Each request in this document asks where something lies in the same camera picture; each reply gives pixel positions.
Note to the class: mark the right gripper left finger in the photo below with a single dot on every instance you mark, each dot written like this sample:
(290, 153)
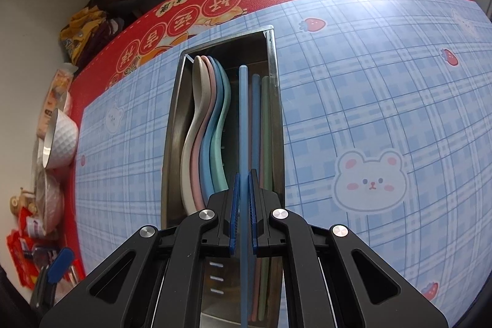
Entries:
(155, 278)

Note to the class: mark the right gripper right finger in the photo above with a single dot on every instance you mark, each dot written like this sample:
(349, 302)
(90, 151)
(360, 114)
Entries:
(331, 277)

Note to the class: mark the pink chopstick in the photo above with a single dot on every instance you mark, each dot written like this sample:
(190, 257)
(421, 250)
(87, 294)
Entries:
(261, 166)

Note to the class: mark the blue chopstick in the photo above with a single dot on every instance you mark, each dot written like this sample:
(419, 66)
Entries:
(255, 164)
(243, 191)

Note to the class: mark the pink spoon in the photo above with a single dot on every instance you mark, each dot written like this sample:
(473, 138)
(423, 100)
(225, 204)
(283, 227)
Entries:
(204, 96)

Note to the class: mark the beige spoon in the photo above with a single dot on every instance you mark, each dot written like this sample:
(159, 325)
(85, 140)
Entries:
(192, 143)

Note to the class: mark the blue spoon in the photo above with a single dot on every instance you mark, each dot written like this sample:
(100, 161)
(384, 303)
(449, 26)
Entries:
(208, 150)

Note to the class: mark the green spoon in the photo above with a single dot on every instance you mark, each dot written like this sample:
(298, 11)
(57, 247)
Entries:
(220, 182)

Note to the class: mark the glass bowl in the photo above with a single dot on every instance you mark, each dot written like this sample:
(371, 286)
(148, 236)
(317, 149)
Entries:
(49, 201)

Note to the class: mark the red snack bags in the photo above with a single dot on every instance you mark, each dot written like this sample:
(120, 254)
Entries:
(21, 245)

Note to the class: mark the small wooden toy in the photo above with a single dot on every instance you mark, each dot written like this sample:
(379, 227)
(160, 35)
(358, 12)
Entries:
(26, 199)

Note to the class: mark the white textured bowl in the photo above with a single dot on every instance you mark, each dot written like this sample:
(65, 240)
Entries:
(60, 141)

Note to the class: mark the steel utensil tray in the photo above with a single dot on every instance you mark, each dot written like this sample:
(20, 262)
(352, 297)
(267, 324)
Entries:
(256, 50)

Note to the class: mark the blue plaid bear mat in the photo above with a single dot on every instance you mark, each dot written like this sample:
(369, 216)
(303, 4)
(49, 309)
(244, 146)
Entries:
(386, 109)

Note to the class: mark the green chopstick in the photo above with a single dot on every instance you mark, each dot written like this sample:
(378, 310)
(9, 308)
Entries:
(266, 183)

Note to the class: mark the snack packet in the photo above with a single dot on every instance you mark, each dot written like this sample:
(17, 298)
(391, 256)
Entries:
(57, 91)

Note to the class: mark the yellow and maroon clothes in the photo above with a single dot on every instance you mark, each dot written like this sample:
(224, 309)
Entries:
(88, 31)

